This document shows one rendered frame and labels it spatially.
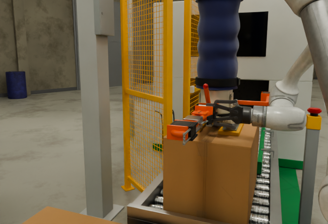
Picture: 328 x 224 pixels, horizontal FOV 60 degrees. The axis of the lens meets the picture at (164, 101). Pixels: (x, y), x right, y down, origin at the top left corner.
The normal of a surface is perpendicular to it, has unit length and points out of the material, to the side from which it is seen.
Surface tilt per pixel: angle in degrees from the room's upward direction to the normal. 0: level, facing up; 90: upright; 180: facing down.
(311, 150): 90
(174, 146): 90
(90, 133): 90
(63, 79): 90
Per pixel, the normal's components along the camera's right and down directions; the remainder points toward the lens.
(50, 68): 0.70, 0.11
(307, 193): -0.35, 0.15
